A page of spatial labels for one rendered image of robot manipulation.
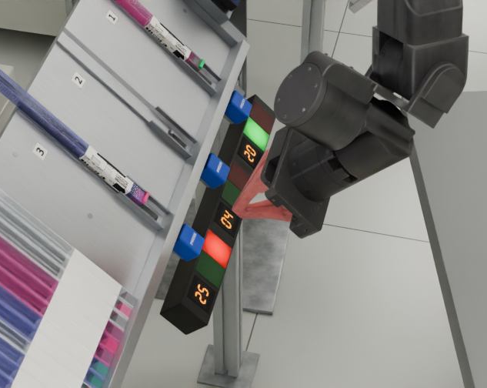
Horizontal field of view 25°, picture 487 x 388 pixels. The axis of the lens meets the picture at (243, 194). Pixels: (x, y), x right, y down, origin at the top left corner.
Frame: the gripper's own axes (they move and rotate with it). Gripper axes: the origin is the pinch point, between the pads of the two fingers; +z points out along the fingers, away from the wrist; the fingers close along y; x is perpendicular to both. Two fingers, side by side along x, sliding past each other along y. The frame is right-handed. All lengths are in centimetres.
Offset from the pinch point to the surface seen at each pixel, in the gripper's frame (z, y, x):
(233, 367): 58, -31, 44
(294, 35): 68, -127, 40
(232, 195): 9.9, -11.0, 4.3
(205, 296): 9.7, 3.4, 5.3
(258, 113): 10.1, -25.2, 3.9
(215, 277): 9.7, 0.5, 5.6
